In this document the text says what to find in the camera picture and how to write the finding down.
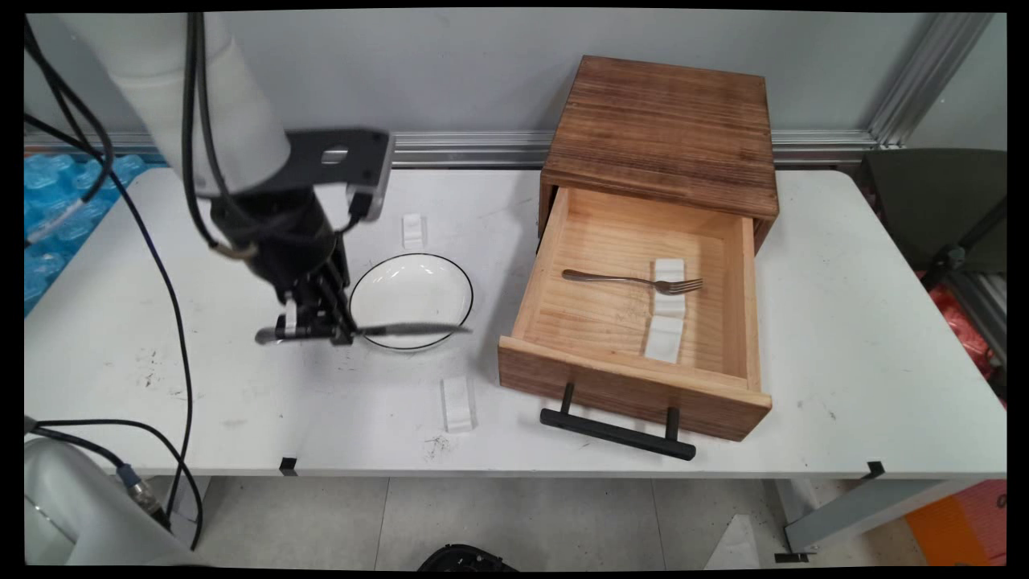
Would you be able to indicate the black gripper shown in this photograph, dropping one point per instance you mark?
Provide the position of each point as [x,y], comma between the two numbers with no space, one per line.
[277,233]

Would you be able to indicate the silver table knife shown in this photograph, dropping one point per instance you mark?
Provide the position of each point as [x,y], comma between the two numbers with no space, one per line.
[410,329]

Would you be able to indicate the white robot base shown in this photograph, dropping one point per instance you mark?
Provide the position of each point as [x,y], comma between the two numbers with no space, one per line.
[72,515]

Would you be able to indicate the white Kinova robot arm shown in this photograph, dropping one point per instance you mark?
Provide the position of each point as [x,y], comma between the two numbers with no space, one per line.
[193,88]

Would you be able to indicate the white bowl with black rim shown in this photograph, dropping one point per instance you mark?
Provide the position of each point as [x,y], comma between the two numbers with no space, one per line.
[412,293]

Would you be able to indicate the white cutlery rest block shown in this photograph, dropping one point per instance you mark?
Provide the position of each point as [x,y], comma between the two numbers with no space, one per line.
[665,339]
[458,402]
[669,299]
[414,229]

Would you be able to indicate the black tape piece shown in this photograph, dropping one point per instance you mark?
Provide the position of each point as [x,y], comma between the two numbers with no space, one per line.
[288,466]
[875,469]

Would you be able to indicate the blue plastic bubble wrap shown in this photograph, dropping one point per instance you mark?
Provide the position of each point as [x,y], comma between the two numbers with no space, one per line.
[56,217]

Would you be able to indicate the black round floor object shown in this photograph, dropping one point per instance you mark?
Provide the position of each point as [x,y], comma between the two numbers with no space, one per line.
[466,559]

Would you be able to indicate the silver fork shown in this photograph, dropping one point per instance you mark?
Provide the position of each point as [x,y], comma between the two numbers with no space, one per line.
[619,279]

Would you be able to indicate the light wooden drawer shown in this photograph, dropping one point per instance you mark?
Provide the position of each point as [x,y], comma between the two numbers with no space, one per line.
[627,322]

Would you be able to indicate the dark wooden drawer cabinet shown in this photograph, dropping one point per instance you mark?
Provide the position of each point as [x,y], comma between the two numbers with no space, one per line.
[663,129]

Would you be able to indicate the white sheet on floor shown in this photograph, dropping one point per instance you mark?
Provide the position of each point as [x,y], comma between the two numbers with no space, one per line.
[735,547]

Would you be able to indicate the grey table leg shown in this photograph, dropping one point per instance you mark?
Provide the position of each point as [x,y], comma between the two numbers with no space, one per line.
[860,511]

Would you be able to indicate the red plastic bag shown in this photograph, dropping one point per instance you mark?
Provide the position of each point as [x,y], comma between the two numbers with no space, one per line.
[969,330]

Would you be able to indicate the aluminium profile bar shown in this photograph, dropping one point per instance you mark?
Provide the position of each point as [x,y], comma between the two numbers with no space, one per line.
[981,310]

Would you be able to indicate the black bracket with silver camera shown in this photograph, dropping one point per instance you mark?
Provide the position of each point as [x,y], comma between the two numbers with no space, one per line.
[338,165]

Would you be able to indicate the horizontal aluminium frame rail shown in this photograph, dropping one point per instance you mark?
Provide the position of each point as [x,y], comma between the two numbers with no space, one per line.
[466,149]

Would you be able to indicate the slanted aluminium frame post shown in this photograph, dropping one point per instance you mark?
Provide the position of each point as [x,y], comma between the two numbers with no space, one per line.
[924,80]

